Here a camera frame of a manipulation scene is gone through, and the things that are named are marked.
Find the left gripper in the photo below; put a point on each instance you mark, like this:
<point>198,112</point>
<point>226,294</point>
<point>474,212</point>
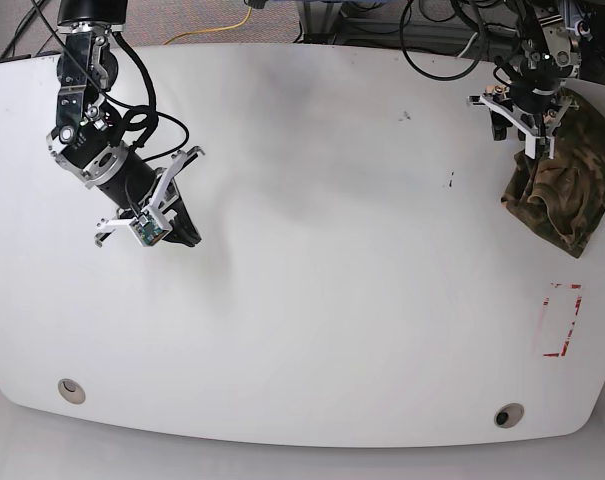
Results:
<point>510,109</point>

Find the left table cable grommet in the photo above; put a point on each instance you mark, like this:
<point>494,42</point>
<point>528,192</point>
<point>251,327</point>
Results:
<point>71,391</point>

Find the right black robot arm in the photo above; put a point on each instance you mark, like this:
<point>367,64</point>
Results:
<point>98,138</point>

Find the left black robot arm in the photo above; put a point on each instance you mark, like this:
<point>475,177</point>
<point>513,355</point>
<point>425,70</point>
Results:
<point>529,91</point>

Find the camouflage t-shirt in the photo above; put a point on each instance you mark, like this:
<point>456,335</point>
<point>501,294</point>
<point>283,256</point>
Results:
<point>562,199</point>

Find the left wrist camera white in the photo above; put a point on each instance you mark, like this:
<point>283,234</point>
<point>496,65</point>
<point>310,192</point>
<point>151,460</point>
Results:
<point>539,145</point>

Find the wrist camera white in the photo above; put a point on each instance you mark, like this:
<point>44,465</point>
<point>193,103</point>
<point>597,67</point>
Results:
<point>539,145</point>
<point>147,231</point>

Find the red tape rectangle marking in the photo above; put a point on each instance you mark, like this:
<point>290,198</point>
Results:
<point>557,321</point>

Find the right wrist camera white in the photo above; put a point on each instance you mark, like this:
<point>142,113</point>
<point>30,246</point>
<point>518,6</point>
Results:
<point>147,231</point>

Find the table cable grommet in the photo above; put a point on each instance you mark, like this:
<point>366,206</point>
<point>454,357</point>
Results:
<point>509,415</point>
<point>71,391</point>

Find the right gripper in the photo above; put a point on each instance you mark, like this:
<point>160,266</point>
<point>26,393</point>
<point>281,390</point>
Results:
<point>136,188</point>

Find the right table cable grommet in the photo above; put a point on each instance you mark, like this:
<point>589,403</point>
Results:
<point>509,415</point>

